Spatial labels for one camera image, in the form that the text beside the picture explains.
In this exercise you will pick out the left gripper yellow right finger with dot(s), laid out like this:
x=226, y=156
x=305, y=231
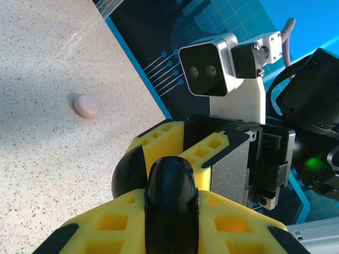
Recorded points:
x=238, y=230

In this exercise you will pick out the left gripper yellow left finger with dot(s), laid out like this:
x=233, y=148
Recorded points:
x=106, y=227

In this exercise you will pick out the aluminium and blue side rail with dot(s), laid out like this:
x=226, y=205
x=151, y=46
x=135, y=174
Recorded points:
x=137, y=66

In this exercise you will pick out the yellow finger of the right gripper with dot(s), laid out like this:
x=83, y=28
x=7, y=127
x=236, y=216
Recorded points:
x=159, y=135
x=230, y=172

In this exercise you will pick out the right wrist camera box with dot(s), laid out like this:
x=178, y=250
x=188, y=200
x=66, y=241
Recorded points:
x=204, y=68

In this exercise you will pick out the grey aluminium frame bar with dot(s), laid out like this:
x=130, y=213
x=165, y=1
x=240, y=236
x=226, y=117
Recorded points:
x=317, y=235

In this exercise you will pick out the aluminium frame post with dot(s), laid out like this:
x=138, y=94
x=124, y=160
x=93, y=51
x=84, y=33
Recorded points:
x=108, y=8

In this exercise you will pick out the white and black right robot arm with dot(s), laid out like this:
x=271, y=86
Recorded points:
x=310, y=92

